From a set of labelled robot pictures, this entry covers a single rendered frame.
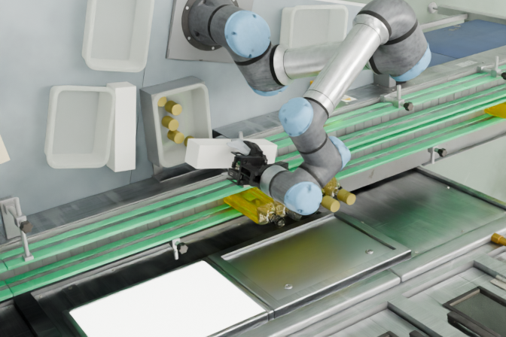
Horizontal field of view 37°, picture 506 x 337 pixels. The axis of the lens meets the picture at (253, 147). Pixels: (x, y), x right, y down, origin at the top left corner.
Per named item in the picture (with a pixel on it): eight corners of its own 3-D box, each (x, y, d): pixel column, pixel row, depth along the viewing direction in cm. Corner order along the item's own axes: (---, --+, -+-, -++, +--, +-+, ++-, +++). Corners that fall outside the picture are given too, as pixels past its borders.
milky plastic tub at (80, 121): (35, 159, 207) (46, 169, 200) (43, 77, 201) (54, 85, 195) (96, 158, 217) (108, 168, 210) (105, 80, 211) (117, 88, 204)
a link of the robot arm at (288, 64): (239, 35, 218) (421, 5, 188) (263, 74, 227) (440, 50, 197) (224, 65, 211) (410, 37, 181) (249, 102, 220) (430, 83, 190)
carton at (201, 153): (187, 138, 194) (199, 145, 190) (264, 138, 208) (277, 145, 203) (184, 161, 196) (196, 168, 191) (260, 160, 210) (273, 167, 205)
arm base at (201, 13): (193, -12, 214) (211, -5, 207) (238, -4, 223) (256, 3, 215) (182, 40, 218) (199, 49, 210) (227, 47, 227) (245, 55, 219)
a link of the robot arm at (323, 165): (339, 129, 170) (306, 163, 168) (358, 162, 177) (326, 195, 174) (318, 119, 176) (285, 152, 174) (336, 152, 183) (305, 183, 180)
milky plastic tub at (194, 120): (147, 161, 224) (161, 170, 217) (138, 88, 216) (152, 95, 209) (199, 145, 233) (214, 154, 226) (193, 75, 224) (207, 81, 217)
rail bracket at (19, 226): (-2, 235, 202) (25, 271, 184) (-14, 177, 196) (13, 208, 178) (16, 229, 204) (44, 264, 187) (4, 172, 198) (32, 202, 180)
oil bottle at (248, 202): (223, 201, 228) (263, 229, 211) (221, 185, 226) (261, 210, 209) (239, 196, 231) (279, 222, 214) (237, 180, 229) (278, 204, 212)
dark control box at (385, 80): (372, 82, 266) (389, 88, 259) (372, 60, 262) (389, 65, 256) (390, 77, 270) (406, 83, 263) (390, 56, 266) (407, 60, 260)
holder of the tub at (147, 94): (150, 176, 227) (162, 185, 221) (138, 88, 216) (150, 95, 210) (200, 161, 235) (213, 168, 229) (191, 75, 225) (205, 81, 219)
